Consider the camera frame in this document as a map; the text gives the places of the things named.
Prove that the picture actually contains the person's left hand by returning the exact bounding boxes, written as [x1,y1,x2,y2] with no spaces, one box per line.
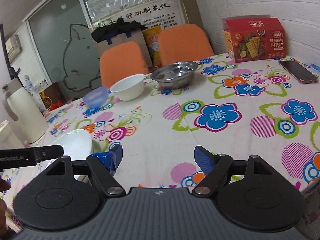
[0,179,11,236]

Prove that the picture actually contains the left orange chair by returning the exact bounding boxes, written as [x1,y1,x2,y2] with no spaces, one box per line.
[100,41,149,88]

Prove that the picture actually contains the red cracker box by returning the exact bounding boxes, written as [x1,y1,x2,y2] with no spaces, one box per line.
[223,17,287,63]

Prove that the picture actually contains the frosted glass cat panel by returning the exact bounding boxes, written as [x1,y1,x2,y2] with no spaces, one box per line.
[28,0,101,99]

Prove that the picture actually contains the stainless steel bowl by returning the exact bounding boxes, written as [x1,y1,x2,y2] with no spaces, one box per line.
[150,61,199,89]

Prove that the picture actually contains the cream thermos jug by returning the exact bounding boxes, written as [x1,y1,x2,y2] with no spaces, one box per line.
[2,78,48,143]

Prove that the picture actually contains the blue translucent plastic bowl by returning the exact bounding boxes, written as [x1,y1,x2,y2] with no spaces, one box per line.
[83,86,109,108]

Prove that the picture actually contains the brown paper bag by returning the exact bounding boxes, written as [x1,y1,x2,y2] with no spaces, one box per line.
[96,28,153,68]

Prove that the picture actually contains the white ceramic bowl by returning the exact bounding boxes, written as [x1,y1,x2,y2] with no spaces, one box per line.
[110,74,145,101]

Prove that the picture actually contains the brown gift bag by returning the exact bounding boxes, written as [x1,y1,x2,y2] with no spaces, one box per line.
[39,82,66,109]

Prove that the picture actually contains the red object on side table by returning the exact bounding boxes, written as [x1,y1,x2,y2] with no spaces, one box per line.
[49,100,63,112]

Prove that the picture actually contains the white plate with black floral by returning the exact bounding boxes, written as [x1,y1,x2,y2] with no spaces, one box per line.
[37,128,93,181]

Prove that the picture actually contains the yellow snack bag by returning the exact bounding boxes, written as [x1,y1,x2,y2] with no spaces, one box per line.
[142,26,162,67]

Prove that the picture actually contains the dark smartphone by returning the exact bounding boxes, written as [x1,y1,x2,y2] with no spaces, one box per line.
[279,61,319,85]

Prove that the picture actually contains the white poster board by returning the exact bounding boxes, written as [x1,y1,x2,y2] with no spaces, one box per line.
[88,0,189,31]

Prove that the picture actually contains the floral tablecloth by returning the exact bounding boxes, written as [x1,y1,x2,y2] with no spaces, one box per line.
[3,54,319,239]

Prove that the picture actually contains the right orange chair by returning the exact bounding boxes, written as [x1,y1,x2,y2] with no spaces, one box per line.
[158,24,214,66]

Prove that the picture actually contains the orange chair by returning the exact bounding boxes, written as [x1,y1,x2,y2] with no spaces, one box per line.
[158,24,214,66]
[100,41,149,88]

